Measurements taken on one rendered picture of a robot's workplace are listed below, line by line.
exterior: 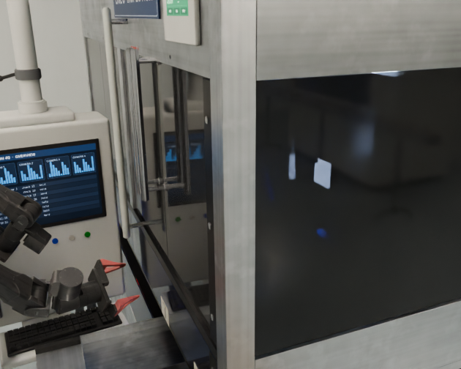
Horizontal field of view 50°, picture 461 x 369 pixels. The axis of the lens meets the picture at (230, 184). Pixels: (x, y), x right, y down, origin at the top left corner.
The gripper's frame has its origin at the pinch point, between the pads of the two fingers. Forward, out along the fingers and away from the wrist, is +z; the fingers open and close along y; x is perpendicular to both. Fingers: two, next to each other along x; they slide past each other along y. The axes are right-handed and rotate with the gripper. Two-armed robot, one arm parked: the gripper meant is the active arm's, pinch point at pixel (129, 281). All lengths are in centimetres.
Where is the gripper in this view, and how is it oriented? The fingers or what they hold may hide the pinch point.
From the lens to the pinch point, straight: 136.6
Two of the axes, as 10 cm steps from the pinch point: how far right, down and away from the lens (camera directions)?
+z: 7.9, -1.6, 6.0
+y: -4.6, -8.0, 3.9
